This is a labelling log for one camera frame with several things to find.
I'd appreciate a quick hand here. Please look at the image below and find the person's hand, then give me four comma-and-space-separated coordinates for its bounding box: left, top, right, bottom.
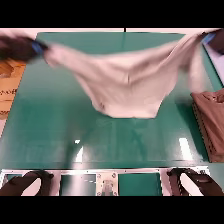
200, 31, 217, 46
31, 38, 50, 57

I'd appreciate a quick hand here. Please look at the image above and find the white garment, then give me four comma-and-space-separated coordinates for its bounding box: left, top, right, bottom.
43, 31, 215, 120

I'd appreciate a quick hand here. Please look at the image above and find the person's forearm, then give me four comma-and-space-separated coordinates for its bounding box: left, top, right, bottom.
0, 34, 38, 63
209, 29, 224, 55

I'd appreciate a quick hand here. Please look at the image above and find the brown cardboard box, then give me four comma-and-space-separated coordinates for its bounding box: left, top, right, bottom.
0, 58, 27, 120

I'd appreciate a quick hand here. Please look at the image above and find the brown garment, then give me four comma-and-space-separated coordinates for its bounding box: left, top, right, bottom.
190, 88, 224, 164

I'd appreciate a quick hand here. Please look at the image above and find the silver frame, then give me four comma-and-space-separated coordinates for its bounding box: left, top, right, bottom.
0, 167, 214, 197

